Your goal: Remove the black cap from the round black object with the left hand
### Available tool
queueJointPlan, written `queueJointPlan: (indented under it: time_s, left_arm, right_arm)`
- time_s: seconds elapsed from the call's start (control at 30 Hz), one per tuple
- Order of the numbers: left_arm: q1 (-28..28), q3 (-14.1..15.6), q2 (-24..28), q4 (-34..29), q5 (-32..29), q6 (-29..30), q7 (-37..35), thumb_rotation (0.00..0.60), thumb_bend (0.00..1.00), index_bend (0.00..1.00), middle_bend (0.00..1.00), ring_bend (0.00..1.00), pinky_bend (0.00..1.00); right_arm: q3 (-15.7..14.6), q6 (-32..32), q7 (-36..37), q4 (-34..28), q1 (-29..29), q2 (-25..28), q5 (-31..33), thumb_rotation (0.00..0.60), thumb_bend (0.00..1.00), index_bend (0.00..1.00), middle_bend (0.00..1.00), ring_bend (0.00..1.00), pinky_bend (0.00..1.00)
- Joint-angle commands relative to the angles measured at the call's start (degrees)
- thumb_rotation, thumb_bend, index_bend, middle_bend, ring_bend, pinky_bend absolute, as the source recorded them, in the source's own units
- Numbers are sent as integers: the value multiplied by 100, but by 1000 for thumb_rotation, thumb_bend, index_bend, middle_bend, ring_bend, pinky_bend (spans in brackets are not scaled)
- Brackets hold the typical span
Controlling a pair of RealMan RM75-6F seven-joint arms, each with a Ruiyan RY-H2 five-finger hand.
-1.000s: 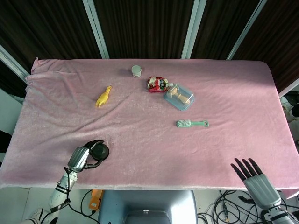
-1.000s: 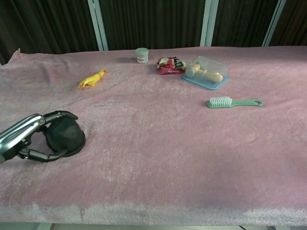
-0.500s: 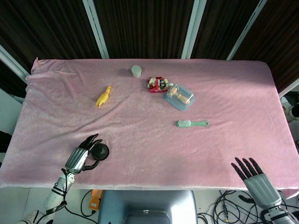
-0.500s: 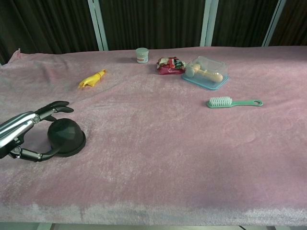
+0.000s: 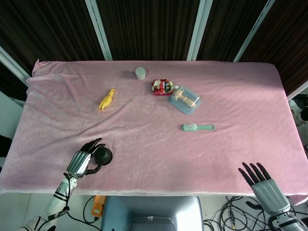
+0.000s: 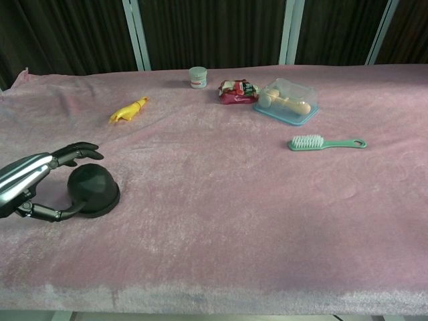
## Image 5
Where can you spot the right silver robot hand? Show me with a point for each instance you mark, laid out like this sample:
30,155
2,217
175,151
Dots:
268,192

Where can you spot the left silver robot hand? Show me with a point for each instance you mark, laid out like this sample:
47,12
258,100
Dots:
80,161

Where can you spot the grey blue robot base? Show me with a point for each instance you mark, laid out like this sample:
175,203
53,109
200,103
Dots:
154,213

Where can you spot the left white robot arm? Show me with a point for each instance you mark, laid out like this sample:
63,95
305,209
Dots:
59,199

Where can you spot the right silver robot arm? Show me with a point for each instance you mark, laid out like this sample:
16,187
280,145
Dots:
286,222

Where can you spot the small grey-green cup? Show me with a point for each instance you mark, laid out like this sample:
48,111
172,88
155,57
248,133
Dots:
140,73

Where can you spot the orange tool under table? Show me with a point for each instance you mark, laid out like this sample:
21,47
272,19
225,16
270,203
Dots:
98,205

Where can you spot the yellow rubber chicken toy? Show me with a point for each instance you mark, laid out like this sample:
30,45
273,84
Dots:
106,99

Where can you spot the pink fleece table cloth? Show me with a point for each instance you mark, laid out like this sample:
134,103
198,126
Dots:
154,125

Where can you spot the green hair brush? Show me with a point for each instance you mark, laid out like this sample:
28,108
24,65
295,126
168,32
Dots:
197,127

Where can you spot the red strawberry snack pouch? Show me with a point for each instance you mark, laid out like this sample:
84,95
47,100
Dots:
162,87

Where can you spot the clear blue plastic box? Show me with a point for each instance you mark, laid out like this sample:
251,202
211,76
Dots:
184,99

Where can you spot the wooden massage roller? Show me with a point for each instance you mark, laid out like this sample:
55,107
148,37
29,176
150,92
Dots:
184,97

